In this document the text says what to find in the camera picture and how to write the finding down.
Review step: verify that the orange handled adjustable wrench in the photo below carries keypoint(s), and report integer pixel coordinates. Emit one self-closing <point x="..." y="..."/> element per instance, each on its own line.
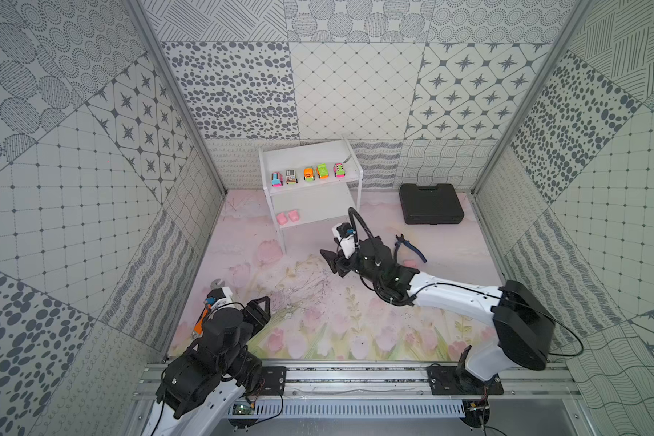
<point x="198" y="327"/>

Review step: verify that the pink rubber pig toy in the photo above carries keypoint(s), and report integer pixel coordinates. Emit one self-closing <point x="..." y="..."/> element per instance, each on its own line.
<point x="282" y="219"/>
<point x="411" y="264"/>
<point x="294" y="216"/>

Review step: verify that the pink teal toy truck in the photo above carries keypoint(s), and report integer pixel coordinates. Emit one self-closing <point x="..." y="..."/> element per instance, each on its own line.
<point x="276" y="179"/>

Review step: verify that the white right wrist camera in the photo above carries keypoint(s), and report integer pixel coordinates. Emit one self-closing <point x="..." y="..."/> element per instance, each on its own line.
<point x="344" y="235"/>

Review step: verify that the black plastic tool case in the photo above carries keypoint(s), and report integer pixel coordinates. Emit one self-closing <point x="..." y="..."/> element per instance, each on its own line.
<point x="430" y="205"/>

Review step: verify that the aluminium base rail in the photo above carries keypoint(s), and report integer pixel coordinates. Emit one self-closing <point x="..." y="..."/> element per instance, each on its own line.
<point x="290" y="389"/>

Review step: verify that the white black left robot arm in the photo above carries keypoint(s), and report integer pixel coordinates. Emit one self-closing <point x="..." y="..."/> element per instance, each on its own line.
<point x="216" y="377"/>

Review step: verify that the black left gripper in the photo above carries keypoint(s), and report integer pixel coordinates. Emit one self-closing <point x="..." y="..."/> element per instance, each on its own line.
<point x="253" y="312"/>

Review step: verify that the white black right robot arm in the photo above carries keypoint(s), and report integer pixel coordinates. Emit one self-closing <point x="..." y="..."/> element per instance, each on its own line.
<point x="524" y="328"/>

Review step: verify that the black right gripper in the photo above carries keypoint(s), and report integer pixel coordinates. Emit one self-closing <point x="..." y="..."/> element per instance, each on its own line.
<point x="341" y="262"/>

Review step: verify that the orange green toy dump truck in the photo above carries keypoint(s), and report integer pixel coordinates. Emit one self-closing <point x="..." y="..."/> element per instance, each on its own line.
<point x="322" y="171"/>

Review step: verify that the white two-tier shelf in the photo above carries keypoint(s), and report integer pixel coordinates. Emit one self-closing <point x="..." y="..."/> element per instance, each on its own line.
<point x="310" y="183"/>

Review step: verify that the green orange toy mixer truck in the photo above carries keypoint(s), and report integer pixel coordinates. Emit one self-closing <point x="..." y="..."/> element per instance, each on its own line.
<point x="309" y="174"/>

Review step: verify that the pink green toy truck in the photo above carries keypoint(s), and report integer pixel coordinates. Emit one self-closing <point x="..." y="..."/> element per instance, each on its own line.
<point x="339" y="170"/>

